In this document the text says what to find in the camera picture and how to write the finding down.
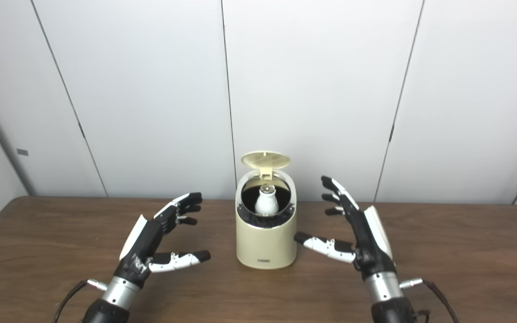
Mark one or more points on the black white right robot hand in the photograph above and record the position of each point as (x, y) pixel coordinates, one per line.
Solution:
(370, 242)

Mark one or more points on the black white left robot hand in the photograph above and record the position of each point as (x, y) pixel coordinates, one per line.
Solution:
(144, 246)

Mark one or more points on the cream-colored bin body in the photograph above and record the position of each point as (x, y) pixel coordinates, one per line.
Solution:
(265, 246)

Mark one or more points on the small white plastic bottle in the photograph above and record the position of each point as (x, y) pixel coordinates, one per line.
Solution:
(266, 202)

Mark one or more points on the round cream bin lid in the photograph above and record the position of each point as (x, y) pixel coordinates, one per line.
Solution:
(265, 160)

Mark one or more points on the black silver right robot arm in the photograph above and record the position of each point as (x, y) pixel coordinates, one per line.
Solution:
(386, 296)

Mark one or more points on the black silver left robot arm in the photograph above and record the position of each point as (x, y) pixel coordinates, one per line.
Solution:
(115, 296)

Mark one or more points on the black bin liner bag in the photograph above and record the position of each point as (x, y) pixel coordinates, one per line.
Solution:
(265, 220)

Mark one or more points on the black wall panel clip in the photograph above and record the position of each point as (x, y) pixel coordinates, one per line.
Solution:
(392, 133)
(81, 130)

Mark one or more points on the small grey wall label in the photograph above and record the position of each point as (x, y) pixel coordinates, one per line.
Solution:
(22, 152)

